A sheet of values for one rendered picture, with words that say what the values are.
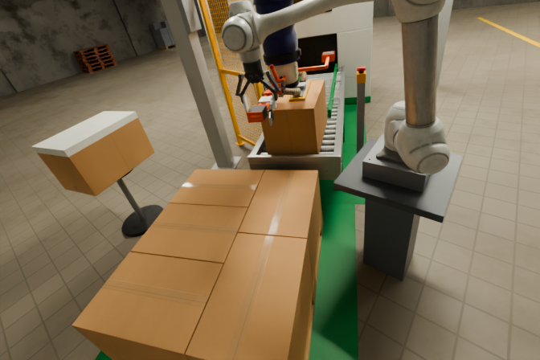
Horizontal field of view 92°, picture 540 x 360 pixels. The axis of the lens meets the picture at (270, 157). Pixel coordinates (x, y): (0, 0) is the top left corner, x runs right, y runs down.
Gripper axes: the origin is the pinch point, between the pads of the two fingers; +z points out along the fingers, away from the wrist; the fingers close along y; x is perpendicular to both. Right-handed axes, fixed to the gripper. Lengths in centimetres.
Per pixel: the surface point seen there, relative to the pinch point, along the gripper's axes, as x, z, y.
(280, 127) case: -59, 41, 10
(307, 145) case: -58, 56, -9
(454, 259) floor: -21, 122, -103
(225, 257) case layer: 32, 68, 24
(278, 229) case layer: 11, 68, 0
